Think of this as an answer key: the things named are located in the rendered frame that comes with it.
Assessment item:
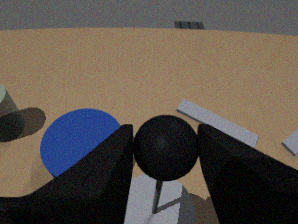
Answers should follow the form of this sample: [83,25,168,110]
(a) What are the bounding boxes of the blue cylinder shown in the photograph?
[40,108,120,179]

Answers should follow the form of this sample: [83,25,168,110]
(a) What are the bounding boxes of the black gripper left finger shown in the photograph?
[0,124,133,224]

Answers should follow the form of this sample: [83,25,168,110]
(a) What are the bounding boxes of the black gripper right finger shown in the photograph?
[197,124,298,224]

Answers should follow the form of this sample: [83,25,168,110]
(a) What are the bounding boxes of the grey flat bar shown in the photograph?
[282,129,298,156]
[176,99,258,148]

